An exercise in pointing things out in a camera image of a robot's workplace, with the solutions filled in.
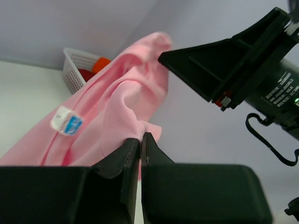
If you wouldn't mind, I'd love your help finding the white plastic basket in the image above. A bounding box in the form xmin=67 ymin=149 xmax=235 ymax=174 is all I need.
xmin=62 ymin=48 xmax=100 ymax=94

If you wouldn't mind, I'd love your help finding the dark red t shirt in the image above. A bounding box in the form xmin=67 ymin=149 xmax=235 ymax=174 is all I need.
xmin=78 ymin=69 xmax=95 ymax=82

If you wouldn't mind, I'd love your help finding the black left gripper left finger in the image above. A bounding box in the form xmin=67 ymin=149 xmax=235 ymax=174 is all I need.
xmin=0 ymin=139 xmax=139 ymax=224

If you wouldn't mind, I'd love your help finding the pink t shirt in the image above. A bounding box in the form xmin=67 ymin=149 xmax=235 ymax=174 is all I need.
xmin=0 ymin=32 xmax=172 ymax=167

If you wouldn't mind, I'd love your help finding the orange t shirt in basket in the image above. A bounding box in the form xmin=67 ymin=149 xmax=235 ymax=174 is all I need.
xmin=92 ymin=57 xmax=111 ymax=74

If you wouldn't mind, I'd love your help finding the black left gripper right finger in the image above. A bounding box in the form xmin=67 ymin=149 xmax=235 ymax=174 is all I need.
xmin=141 ymin=133 xmax=273 ymax=224

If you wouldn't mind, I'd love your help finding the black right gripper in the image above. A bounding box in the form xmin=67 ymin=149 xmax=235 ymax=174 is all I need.
xmin=157 ymin=7 xmax=299 ymax=136

